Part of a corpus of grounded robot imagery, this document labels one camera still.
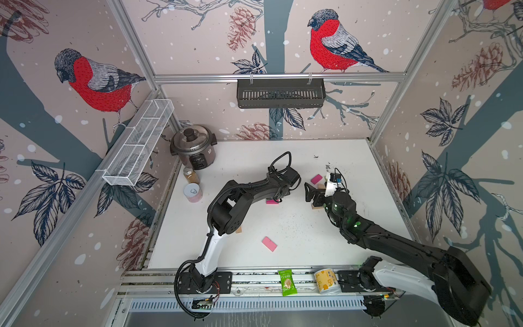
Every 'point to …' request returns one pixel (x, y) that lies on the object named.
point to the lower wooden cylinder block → (321, 207)
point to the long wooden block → (239, 230)
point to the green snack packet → (287, 283)
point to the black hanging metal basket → (280, 93)
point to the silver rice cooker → (194, 144)
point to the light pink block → (269, 244)
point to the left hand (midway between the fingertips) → (283, 188)
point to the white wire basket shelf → (137, 142)
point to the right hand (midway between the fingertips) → (315, 181)
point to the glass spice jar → (191, 176)
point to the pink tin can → (193, 192)
